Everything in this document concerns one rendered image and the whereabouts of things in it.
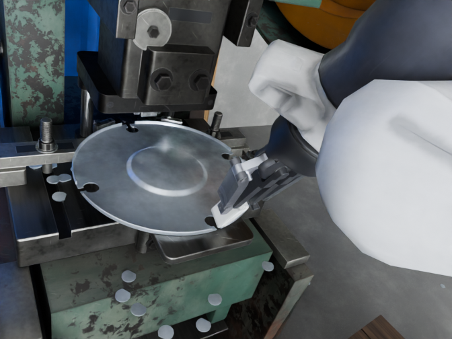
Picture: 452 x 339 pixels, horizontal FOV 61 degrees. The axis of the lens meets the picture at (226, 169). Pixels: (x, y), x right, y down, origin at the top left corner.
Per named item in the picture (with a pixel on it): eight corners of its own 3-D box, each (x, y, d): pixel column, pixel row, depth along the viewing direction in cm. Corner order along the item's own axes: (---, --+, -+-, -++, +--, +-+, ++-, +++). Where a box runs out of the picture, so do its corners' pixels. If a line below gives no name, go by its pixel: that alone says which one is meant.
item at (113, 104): (213, 122, 68) (220, 94, 65) (98, 128, 58) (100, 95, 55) (177, 81, 79) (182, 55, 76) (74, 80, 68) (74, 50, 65)
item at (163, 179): (44, 136, 62) (44, 132, 62) (192, 116, 80) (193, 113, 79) (124, 265, 46) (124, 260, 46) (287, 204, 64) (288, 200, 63)
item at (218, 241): (234, 293, 63) (258, 235, 55) (153, 320, 55) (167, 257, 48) (174, 194, 79) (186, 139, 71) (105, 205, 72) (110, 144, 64)
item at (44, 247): (260, 216, 81) (269, 194, 77) (18, 269, 57) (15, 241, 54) (198, 137, 100) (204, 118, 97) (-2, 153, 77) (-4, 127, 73)
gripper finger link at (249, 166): (297, 157, 39) (257, 163, 36) (270, 180, 43) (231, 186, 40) (288, 138, 40) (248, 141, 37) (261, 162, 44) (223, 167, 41)
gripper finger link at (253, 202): (284, 140, 43) (294, 139, 43) (239, 184, 51) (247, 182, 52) (298, 171, 41) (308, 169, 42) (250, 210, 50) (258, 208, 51)
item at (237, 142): (249, 158, 87) (263, 118, 81) (181, 166, 78) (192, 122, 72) (236, 143, 90) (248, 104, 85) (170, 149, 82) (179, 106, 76)
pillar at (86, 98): (93, 136, 73) (97, 67, 65) (81, 138, 72) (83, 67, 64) (90, 130, 75) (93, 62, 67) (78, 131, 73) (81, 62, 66)
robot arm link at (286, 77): (416, 132, 34) (371, 161, 38) (352, 25, 38) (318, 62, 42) (317, 143, 27) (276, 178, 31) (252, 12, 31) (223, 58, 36)
